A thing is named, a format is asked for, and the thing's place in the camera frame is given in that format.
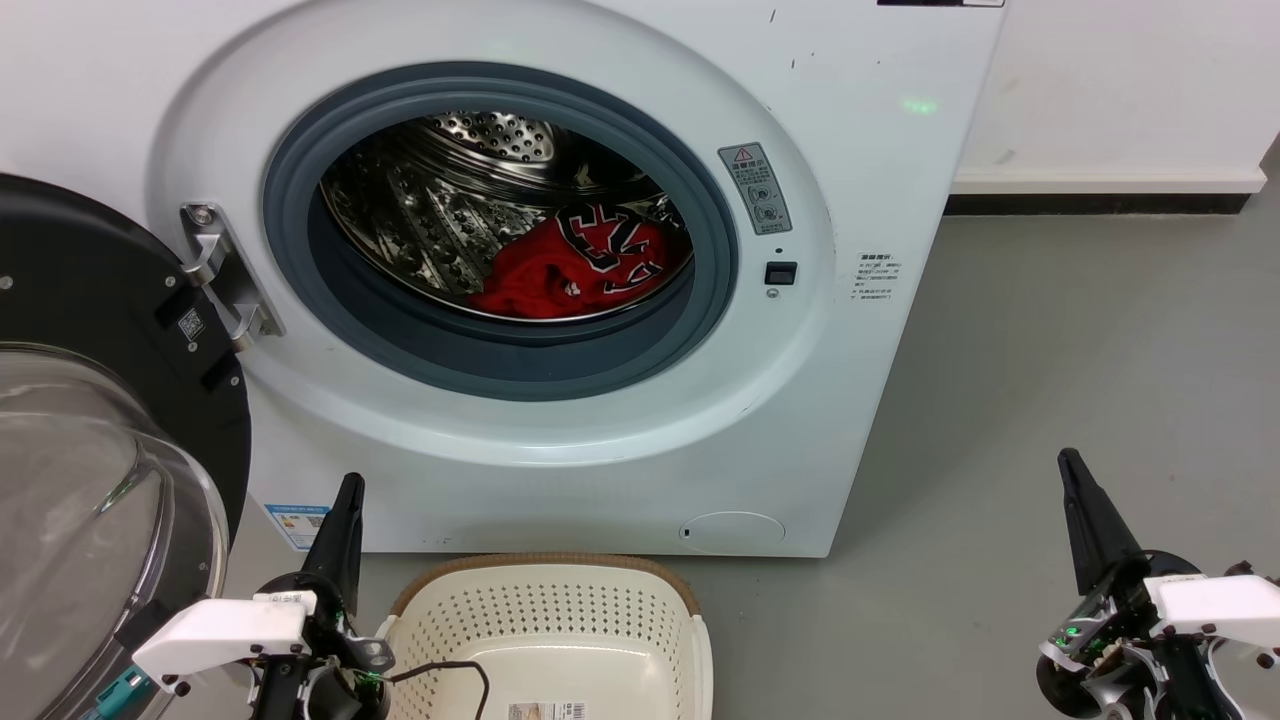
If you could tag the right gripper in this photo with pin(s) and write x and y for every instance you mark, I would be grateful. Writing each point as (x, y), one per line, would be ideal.
(1120, 660)

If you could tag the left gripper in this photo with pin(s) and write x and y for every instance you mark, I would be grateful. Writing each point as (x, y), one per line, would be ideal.
(340, 690)

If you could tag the cream perforated laundry basket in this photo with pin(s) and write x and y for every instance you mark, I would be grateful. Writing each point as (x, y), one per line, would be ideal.
(560, 610)

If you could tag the printed label with barcode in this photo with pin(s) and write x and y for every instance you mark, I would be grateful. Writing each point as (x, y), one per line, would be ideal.
(546, 712)

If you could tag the silver metal door hinge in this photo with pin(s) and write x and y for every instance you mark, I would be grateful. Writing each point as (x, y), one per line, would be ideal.
(226, 282)

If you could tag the stainless steel washing machine drum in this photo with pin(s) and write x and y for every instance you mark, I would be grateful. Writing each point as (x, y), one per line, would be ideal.
(420, 220)

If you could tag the red jersey garment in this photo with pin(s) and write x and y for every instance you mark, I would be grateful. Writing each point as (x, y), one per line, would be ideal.
(540, 272)

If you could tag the black washer door with glass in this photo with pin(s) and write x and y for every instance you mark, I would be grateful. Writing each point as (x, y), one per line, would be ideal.
(80, 270)

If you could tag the blue energy label sticker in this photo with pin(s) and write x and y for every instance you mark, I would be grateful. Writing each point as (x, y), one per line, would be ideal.
(296, 526)

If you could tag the grey rubber door gasket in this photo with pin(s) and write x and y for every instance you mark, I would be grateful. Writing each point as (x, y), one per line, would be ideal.
(500, 370)

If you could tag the teal plastic connector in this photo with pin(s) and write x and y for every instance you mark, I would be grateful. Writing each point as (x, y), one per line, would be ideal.
(122, 693)

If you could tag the small QR code sticker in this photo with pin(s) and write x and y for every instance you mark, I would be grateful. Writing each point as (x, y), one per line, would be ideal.
(191, 324)

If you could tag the white front-load washing machine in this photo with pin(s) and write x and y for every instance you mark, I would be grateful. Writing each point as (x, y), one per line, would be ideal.
(850, 400)

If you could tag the white text sticker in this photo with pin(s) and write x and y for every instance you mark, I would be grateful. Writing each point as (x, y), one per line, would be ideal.
(876, 277)

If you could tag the white and black baseboard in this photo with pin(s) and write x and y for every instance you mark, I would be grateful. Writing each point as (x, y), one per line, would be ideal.
(1100, 190)

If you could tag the round white filter cover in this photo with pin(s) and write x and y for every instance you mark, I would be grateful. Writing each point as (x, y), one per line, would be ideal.
(732, 533)

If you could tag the black door latch socket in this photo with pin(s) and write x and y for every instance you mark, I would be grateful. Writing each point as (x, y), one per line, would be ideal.
(781, 273)

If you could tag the grey warning sticker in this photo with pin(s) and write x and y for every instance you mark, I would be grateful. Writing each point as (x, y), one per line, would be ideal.
(755, 188)

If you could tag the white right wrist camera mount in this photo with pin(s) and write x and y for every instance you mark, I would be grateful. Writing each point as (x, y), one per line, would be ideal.
(1215, 605)

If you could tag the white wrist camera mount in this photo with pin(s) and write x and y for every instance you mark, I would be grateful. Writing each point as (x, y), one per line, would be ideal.
(1215, 605)
(215, 632)

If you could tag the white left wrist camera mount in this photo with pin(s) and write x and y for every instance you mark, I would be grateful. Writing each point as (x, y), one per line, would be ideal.
(215, 632)

